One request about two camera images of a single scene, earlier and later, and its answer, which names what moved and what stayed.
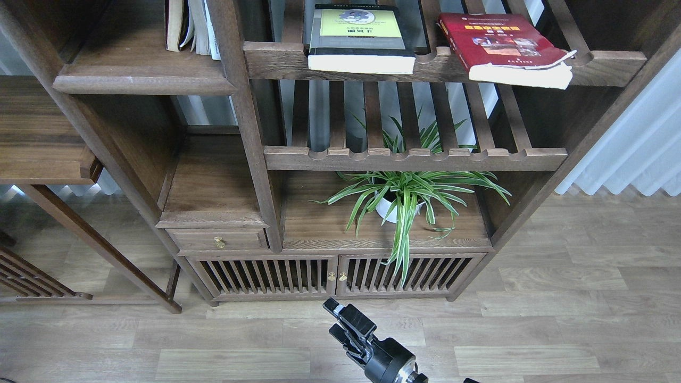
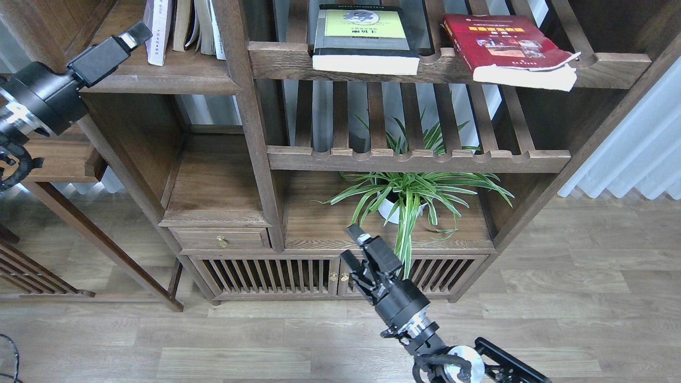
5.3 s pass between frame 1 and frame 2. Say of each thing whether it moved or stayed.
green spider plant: stayed
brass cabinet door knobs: stayed
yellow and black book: stayed
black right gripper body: moved
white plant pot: stayed
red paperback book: stayed
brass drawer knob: stayed
